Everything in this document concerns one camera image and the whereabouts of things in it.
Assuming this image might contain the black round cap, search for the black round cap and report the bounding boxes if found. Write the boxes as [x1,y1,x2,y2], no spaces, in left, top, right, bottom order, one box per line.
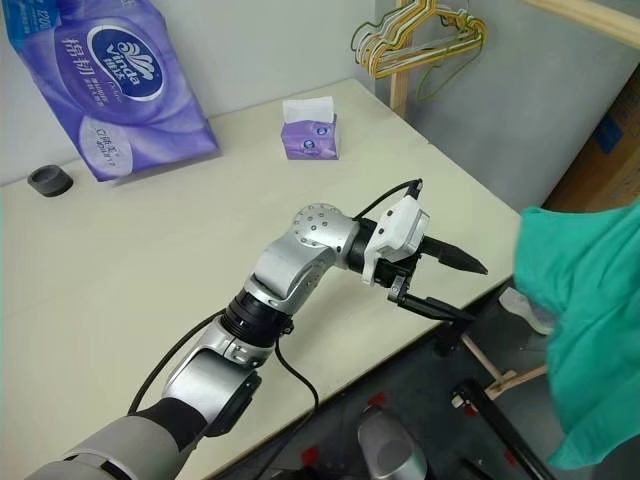
[26,163,74,198]

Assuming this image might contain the light green wire hanger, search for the light green wire hanger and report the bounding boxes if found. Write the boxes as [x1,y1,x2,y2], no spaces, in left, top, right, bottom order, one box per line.
[416,18,489,104]

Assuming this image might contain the black table clamp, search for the black table clamp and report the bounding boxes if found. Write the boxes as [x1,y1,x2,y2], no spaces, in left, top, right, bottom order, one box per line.
[433,308,482,357]

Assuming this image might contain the wooden rack foot beam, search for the wooden rack foot beam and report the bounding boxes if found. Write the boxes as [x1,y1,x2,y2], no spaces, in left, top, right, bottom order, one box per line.
[459,333,551,402]

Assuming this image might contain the grey rounded shape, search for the grey rounded shape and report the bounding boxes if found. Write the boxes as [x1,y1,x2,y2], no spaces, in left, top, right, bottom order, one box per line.
[356,404,430,480]

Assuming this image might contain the purple tissue multipack bag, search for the purple tissue multipack bag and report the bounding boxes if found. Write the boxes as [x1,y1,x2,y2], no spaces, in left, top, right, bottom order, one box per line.
[2,0,222,184]

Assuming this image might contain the small purple tissue box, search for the small purple tissue box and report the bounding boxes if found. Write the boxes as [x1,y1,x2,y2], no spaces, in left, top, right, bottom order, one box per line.
[279,95,343,163]

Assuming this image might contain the green shorts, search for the green shorts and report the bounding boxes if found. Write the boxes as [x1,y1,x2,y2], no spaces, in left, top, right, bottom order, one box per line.
[511,201,640,471]

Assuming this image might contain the yellow wire hanger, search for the yellow wire hanger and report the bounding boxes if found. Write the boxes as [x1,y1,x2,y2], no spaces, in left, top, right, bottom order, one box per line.
[356,0,489,79]

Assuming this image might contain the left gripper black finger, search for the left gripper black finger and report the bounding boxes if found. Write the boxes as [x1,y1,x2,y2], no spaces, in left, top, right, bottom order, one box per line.
[421,237,490,276]
[398,291,477,324]

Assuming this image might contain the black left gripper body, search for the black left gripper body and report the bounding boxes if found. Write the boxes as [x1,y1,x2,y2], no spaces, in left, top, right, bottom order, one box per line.
[373,238,427,302]

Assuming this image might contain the wooden clothes rack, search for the wooden clothes rack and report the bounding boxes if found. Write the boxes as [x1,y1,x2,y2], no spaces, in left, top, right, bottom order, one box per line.
[387,0,640,117]

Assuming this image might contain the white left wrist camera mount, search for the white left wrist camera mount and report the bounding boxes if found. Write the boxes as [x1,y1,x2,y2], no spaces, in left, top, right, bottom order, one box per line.
[362,196,432,289]

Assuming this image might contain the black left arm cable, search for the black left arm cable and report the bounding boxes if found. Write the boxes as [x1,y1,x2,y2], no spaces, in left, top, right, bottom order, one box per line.
[127,178,425,454]

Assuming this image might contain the white wire hanger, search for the white wire hanger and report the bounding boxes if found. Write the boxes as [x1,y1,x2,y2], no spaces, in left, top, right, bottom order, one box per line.
[350,0,471,69]

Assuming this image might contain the black metal stand bar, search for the black metal stand bar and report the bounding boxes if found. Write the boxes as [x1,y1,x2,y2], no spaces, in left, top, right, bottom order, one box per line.
[451,378,557,480]

